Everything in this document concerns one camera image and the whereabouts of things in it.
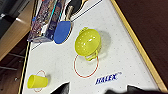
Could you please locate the yellow air hockey table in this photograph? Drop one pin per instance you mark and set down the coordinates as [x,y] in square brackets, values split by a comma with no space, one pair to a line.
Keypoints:
[116,60]

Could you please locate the long yellow wooden table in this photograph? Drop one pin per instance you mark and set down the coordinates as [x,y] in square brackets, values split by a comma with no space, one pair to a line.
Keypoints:
[13,36]

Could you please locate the colourful board game box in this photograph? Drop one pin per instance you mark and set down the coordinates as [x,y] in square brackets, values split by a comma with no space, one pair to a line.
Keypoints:
[45,18]

